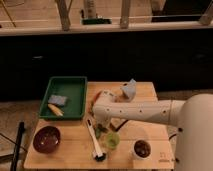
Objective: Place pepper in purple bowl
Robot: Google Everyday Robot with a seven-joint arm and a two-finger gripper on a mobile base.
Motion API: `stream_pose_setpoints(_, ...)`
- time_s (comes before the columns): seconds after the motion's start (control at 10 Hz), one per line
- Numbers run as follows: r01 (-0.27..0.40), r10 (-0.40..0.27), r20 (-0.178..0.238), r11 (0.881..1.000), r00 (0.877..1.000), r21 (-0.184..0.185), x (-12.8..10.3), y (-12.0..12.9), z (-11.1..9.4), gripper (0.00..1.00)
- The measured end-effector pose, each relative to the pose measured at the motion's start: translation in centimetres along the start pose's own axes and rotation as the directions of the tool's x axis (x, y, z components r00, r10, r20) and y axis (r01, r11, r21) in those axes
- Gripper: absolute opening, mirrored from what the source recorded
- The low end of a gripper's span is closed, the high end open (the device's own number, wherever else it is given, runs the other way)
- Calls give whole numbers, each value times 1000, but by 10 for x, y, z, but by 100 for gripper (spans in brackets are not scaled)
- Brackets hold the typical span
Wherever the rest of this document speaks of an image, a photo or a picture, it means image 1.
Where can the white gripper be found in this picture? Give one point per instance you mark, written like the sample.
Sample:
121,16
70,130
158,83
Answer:
104,121

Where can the green pepper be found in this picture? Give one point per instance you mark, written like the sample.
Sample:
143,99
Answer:
99,130

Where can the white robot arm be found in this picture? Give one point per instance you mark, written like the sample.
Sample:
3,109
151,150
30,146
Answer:
193,118

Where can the purple bowl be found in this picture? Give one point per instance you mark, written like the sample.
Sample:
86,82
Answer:
47,139

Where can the wooden block black edge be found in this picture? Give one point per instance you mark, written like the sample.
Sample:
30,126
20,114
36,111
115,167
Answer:
117,124

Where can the green plastic cup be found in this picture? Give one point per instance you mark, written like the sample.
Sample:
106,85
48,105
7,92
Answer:
112,140

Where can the orange carrot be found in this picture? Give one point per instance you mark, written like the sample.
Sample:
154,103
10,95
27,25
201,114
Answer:
94,99

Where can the light blue cloth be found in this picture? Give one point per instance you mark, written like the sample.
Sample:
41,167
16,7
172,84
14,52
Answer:
129,90

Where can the green plastic tray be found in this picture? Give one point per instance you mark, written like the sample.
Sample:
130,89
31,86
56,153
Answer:
68,93

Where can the white cup dark inside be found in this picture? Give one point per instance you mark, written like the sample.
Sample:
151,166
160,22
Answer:
141,149

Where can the yellow corn cob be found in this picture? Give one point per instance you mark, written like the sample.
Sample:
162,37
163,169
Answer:
55,110

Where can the blue sponge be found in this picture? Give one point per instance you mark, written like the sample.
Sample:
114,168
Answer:
57,100

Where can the black pole left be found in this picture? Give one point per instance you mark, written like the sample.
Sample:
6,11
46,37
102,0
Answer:
17,147

